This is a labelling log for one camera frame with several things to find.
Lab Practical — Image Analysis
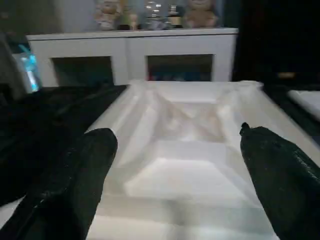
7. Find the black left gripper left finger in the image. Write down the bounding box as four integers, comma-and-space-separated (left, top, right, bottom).
0, 128, 119, 240

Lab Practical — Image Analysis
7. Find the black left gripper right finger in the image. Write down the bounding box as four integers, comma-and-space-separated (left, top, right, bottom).
240, 122, 320, 240

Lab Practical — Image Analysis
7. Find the black plastic mat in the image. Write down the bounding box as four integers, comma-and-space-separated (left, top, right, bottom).
0, 82, 320, 207

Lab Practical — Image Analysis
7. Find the blue bottle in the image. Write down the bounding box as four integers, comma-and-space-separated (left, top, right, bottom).
17, 44, 42, 94

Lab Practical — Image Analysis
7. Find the black cabinet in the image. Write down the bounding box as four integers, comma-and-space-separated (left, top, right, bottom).
235, 0, 320, 87

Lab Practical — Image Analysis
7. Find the white cabinet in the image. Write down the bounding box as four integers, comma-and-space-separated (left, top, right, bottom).
26, 28, 239, 89

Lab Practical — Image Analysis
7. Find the pale teddy bear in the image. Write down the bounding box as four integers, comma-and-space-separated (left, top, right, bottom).
95, 0, 122, 31

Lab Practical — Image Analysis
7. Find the small pale figurine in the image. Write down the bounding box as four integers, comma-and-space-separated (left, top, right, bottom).
127, 12, 141, 31

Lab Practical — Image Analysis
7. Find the brown teddy bear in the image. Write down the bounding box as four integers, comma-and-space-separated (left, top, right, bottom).
184, 0, 219, 29

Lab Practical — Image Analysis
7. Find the shiny dark bundle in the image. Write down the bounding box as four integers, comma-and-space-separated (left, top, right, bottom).
144, 0, 169, 31

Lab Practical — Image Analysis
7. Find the dark bottle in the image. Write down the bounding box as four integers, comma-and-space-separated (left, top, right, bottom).
167, 5, 183, 29

